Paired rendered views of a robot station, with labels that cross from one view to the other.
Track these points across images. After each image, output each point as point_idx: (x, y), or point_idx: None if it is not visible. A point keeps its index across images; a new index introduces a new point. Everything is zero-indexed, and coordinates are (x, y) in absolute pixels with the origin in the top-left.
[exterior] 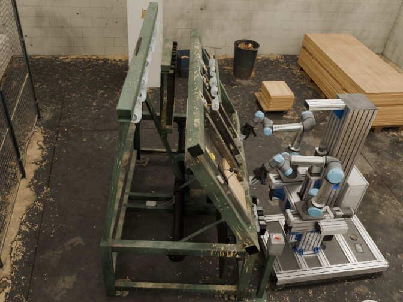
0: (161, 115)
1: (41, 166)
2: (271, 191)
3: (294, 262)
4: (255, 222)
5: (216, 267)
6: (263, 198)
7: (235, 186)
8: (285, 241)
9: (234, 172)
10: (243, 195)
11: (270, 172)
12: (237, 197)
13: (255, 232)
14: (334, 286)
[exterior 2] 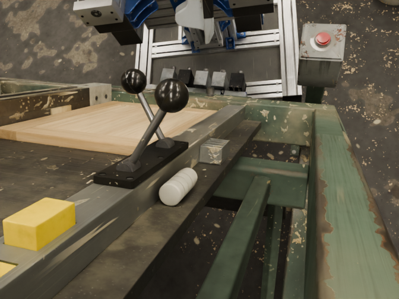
0: None
1: None
2: (122, 28)
3: (260, 53)
4: (225, 95)
5: (230, 216)
6: (76, 79)
7: (127, 120)
8: (205, 57)
9: (135, 94)
10: (137, 105)
11: (14, 50)
12: (175, 123)
13: (270, 101)
14: (297, 3)
